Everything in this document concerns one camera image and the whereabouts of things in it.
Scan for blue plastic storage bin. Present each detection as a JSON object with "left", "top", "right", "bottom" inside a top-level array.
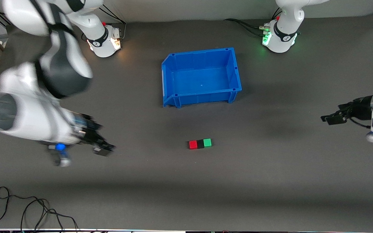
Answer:
[{"left": 161, "top": 47, "right": 242, "bottom": 108}]

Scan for thin black loose cable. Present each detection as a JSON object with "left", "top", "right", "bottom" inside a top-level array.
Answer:
[{"left": 0, "top": 186, "right": 79, "bottom": 232}]

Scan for black right arm base cables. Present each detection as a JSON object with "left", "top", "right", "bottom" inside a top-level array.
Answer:
[{"left": 82, "top": 3, "right": 127, "bottom": 42}]

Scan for black arm base cables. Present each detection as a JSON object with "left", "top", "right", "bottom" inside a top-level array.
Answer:
[
  {"left": 82, "top": 3, "right": 127, "bottom": 42},
  {"left": 223, "top": 6, "right": 282, "bottom": 37}
]

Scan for black left arm base cables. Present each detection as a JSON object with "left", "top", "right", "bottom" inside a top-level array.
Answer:
[{"left": 223, "top": 6, "right": 282, "bottom": 37}]

